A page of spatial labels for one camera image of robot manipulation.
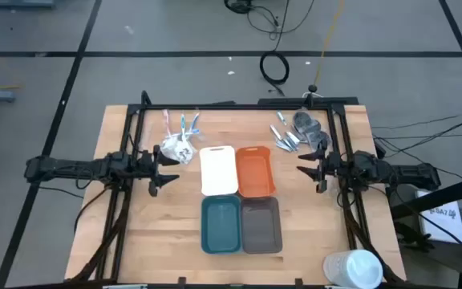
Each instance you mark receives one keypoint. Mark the black metal beam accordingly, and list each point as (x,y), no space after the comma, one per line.
(435,196)

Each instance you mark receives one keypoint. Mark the black knob stand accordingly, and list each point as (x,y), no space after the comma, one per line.
(313,89)

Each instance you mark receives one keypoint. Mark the white plastic cup stack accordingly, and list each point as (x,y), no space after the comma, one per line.
(353,269)

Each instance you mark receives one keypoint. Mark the translucent grey plastic bin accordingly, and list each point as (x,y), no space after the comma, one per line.
(261,225)

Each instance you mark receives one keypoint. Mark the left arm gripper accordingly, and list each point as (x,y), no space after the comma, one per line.
(146,168)

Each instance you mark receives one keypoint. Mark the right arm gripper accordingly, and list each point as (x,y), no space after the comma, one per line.
(333,166)

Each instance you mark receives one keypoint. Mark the silver nail clipper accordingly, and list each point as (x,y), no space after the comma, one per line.
(293,137)
(281,117)
(282,146)
(288,143)
(275,131)

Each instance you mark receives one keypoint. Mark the white plastic bin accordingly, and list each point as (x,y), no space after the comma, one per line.
(219,170)

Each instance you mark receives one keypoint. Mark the blue toothbrush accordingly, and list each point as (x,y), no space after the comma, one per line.
(183,126)
(194,124)

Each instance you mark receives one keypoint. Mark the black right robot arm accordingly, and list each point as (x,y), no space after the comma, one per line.
(407,174)

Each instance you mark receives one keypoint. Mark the black disc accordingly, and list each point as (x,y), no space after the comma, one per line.
(303,119)
(320,140)
(311,129)

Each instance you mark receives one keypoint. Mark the white labelled box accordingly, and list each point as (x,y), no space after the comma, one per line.
(443,218)

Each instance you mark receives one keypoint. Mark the orange plastic bin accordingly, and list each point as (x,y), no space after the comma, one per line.
(255,172)

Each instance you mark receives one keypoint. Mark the grey floor plate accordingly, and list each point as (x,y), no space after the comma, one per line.
(18,3)

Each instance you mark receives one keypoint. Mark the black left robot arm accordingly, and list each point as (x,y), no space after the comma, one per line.
(74,168)

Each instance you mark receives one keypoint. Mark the teal plastic bin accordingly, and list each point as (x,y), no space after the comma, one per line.
(221,225)

